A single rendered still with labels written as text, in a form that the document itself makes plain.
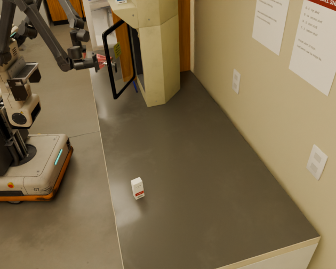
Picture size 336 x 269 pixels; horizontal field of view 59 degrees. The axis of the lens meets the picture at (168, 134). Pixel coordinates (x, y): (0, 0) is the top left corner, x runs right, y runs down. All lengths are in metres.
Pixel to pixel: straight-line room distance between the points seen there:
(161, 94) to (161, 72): 0.14
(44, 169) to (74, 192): 0.33
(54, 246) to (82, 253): 0.23
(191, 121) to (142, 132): 0.28
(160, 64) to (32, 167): 1.44
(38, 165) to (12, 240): 0.58
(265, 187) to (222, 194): 0.19
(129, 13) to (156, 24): 0.14
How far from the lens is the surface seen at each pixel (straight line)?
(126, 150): 1.50
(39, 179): 2.51
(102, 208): 2.50
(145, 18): 1.58
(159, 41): 1.64
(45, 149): 2.76
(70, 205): 2.61
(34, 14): 1.82
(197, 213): 1.21
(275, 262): 1.24
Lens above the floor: 1.91
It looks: 38 degrees down
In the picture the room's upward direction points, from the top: 4 degrees counter-clockwise
